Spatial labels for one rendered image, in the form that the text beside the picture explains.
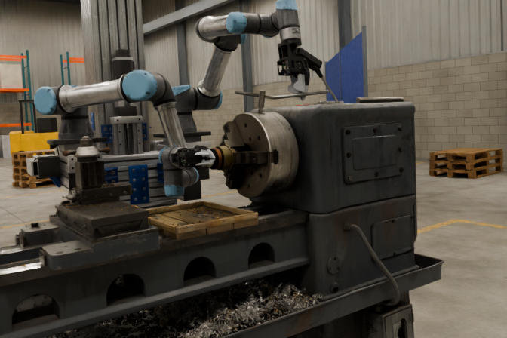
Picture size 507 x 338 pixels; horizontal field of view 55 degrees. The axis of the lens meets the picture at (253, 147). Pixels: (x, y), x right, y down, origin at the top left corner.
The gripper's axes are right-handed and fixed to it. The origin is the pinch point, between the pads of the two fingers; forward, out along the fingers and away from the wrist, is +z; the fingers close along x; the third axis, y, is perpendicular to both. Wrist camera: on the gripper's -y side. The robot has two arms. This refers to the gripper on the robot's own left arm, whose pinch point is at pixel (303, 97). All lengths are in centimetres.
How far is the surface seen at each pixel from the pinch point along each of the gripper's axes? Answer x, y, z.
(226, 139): -20.4, 21.5, 10.8
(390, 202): 0, -38, 43
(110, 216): -1, 73, 31
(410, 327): -3, -41, 94
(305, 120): -0.4, 0.1, 8.2
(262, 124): -6.0, 15.1, 8.2
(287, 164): -3.9, 8.7, 23.0
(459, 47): -508, -970, -209
